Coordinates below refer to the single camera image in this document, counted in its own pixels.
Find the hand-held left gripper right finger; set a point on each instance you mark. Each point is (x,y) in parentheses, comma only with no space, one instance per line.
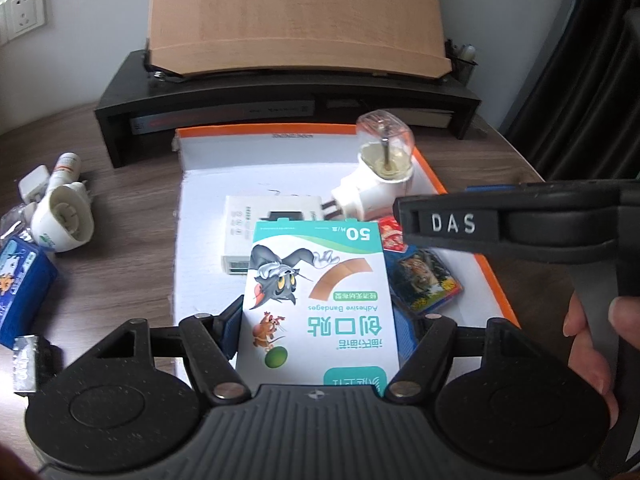
(407,340)

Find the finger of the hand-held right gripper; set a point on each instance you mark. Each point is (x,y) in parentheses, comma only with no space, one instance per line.
(490,188)

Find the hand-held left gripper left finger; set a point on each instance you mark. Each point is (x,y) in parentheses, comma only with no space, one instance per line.
(231,330)

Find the blue tiger playing card pack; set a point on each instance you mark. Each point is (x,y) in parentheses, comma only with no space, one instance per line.
(425,280)

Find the green white bandage box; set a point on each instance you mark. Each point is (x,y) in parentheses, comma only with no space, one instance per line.
(315,300)

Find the white charger box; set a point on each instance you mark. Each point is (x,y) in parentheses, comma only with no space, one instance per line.
(250,230)

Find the red playing card pack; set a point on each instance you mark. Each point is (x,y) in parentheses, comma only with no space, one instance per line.
(392,235)

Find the white plug-in heater clear bottle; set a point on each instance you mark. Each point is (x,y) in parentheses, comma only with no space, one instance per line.
(372,175)

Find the orange cardboard box white inside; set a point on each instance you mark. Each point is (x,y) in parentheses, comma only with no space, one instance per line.
(205,200)

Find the blue cartoon print box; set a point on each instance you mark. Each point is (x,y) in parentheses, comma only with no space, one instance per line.
(22,285)

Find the white medicine bottle orange stripe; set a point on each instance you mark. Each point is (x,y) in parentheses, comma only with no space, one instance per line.
(66,167)

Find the white power adapter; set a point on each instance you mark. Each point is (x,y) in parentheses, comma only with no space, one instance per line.
(32,185)

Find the person's right hand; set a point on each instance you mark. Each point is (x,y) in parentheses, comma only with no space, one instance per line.
(590,355)

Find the dark curtain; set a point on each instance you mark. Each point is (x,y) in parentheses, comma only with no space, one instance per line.
(565,85)

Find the small silver foil packet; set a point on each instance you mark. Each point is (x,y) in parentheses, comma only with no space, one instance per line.
(35,365)

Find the white plug-in heater green leaf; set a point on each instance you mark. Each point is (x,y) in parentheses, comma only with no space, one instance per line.
(62,215)

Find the small crumpled clear plastic bag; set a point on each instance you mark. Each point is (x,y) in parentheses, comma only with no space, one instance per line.
(12,225)

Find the black monitor riser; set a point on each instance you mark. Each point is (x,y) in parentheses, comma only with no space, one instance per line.
(120,110)

